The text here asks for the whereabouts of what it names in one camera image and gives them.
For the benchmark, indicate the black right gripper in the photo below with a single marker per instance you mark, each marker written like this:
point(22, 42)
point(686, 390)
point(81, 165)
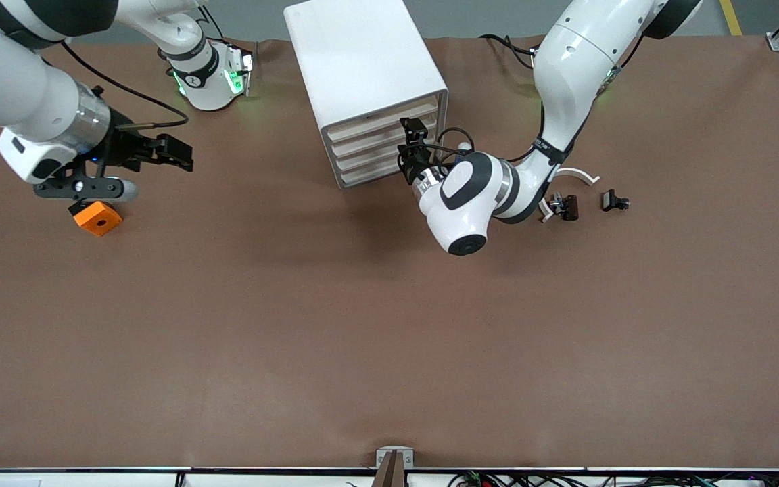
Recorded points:
point(124, 145)

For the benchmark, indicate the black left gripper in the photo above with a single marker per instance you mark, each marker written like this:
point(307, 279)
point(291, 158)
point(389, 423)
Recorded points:
point(414, 161)

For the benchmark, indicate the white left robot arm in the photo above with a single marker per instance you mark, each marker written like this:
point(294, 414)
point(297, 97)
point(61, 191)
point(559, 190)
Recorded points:
point(565, 67)

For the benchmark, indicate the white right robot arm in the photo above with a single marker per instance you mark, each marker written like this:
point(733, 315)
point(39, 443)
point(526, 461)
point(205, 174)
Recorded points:
point(11, 81)

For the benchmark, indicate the orange block with black cap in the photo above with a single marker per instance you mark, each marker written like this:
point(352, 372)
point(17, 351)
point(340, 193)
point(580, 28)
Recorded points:
point(99, 220)

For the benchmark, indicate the silver metal bolt fitting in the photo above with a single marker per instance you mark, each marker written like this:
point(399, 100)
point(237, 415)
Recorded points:
point(556, 201)

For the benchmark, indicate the white C-shaped clamp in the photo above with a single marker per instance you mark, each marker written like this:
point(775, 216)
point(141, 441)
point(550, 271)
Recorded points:
point(582, 174)

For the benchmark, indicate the small black plastic part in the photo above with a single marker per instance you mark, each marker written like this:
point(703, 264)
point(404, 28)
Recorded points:
point(610, 200)

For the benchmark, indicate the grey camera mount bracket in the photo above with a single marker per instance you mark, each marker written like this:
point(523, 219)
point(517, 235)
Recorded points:
point(395, 458)

